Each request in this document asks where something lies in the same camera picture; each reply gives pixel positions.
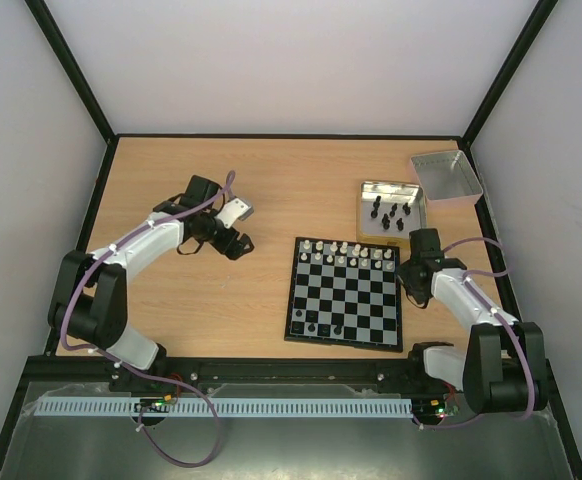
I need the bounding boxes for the black and grey chessboard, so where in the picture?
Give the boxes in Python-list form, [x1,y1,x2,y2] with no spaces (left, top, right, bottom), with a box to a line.
[284,237,403,353]

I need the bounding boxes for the gold metal tin with pieces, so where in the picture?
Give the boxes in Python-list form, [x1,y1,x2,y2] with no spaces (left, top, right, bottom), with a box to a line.
[356,181,427,248]

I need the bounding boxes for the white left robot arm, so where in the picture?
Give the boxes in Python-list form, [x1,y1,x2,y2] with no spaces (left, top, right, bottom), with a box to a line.
[48,172,254,371]

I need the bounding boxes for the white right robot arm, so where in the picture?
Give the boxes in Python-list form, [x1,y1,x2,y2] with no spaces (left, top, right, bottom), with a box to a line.
[397,228,549,420]

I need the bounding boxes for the pink metal tin lid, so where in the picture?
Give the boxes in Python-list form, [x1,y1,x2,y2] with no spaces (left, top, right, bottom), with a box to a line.
[410,150,483,208]

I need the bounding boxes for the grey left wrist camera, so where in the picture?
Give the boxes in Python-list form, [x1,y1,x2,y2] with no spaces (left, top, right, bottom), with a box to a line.
[216,197,254,229]

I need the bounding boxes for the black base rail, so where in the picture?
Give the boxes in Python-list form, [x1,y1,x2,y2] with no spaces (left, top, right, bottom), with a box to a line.
[19,355,448,398]

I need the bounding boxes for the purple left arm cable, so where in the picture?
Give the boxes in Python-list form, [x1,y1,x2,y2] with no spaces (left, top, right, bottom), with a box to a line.
[59,170,222,467]

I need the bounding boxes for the white slotted cable duct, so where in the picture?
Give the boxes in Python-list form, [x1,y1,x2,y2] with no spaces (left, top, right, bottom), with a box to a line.
[33,397,412,419]

